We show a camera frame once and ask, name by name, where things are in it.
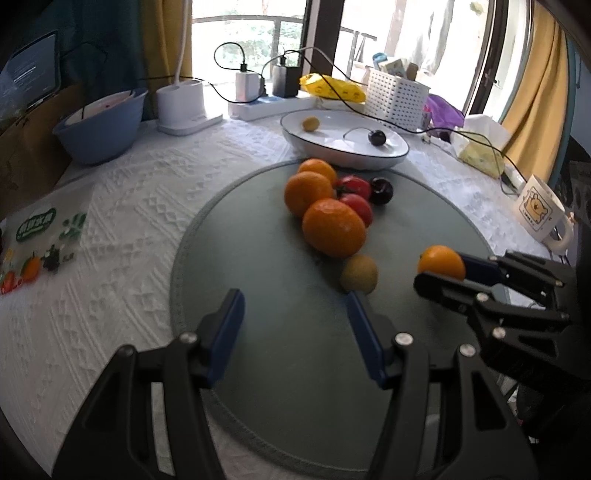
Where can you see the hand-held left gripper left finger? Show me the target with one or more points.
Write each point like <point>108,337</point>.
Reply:
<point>226,332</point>

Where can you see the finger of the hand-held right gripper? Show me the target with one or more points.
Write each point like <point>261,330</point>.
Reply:
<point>443,288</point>
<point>478,268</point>

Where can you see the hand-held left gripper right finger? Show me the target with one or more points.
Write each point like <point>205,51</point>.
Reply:
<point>364,332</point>

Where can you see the small orange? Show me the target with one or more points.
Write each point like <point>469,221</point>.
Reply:
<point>441,263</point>

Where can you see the small yellow-brown fruit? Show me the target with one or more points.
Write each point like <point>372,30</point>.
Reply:
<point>359,274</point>

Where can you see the large orange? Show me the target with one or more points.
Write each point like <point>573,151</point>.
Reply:
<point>333,227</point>

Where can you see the red tomato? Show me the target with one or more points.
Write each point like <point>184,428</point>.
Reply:
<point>356,185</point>
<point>361,208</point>

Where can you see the dark cherry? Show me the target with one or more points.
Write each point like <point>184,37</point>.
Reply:
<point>377,137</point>
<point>381,190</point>

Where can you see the white oval plate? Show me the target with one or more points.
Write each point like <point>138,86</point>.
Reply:
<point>337,141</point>

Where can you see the round green table mat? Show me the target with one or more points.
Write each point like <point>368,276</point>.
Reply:
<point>286,369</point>

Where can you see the white cartoon mug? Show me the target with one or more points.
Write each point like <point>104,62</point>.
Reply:
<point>538,207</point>

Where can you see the white adapter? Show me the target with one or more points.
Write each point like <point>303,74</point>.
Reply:
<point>515,175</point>

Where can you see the yellow-green packet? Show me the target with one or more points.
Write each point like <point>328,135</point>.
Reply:
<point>480,159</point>

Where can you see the white tissue box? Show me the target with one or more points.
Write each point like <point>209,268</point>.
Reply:
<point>485,129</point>

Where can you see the white textured tablecloth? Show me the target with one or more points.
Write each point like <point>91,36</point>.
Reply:
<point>138,207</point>

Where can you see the purple plastic bag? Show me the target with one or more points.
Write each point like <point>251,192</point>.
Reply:
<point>443,110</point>

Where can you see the yellow curtain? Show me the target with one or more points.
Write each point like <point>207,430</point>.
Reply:
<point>540,92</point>
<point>159,37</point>

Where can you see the white perforated basket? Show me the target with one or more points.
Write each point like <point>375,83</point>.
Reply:
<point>397,99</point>

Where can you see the clear fruit-print plastic bag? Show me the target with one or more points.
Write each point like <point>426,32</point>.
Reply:
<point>46,240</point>

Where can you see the brown bottle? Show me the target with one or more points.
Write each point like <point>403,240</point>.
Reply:
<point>412,70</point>

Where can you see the small yellow fruit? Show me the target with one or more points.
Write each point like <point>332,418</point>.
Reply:
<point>310,123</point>

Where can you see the cream small box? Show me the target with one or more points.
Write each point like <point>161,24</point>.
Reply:
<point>395,67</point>

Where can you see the white power strip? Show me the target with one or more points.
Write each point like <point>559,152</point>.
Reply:
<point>258,110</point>

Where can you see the yellow plastic bag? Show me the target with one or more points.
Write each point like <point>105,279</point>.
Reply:
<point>332,87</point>

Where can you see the blue capped item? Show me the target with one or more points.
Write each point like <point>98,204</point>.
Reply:
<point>379,58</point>

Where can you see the blue bowl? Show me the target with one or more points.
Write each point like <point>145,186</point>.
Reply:
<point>101,136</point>

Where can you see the white lamp base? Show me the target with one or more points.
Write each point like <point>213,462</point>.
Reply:
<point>180,104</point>

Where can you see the hanging pale clothes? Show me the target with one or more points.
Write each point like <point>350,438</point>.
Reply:
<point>425,32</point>

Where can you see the white charger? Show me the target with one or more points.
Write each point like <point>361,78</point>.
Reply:
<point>247,87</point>

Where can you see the pink bowl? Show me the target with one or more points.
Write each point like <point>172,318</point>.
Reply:
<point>99,110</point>

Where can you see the black charger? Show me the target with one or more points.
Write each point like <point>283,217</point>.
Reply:
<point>284,81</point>

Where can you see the brown cardboard box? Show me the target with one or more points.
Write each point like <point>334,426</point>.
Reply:
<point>23,157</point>

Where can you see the dark green curtain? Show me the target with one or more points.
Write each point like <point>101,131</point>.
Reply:
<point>106,41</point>

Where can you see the dark monitor screen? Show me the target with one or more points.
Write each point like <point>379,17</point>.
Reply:
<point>32,69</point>

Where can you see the dark window frame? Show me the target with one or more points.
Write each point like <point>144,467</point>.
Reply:
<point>323,32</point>

